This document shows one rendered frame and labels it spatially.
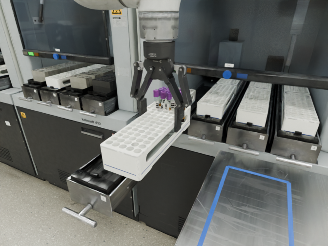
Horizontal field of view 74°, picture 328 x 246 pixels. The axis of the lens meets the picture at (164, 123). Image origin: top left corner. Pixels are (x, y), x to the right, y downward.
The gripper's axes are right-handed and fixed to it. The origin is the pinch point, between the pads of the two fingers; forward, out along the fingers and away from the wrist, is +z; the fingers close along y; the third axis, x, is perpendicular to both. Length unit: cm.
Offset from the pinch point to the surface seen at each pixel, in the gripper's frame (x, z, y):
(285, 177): 1.9, 9.4, 32.9
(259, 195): -7.1, 9.4, 28.0
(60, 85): 28, 8, -75
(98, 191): -20.9, 10.6, -5.0
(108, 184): -18.8, 9.6, -3.8
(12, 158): 22, 73, -140
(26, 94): 23, 15, -99
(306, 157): 26, 16, 40
